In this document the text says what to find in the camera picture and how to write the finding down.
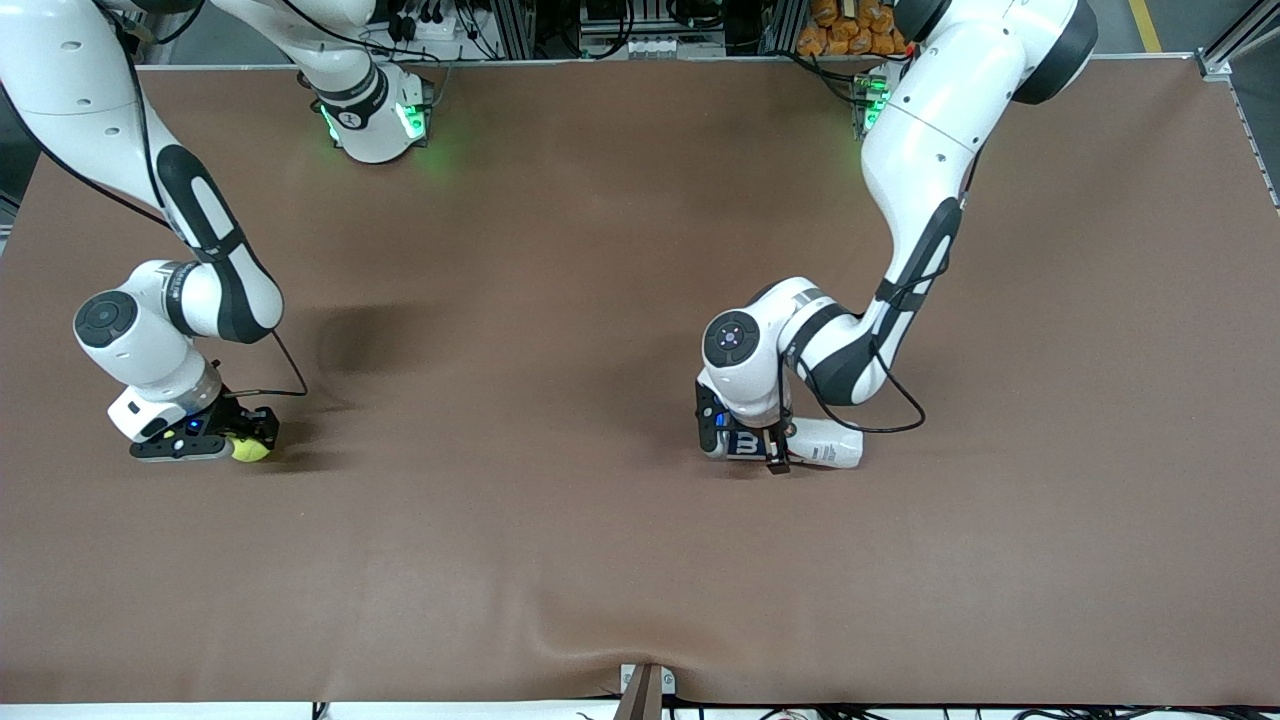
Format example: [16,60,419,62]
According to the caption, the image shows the white power strip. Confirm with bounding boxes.
[385,0,473,43]

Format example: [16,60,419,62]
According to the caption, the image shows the blue white tennis ball can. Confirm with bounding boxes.
[703,416,864,471]

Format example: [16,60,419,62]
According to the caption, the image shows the metal table edge clamp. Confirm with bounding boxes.
[618,662,677,720]

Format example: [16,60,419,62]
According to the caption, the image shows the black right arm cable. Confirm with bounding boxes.
[0,0,309,399]

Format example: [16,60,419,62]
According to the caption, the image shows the orange packaged items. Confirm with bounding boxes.
[797,0,916,58]

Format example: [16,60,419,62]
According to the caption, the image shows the brown table mat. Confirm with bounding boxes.
[0,57,1280,707]

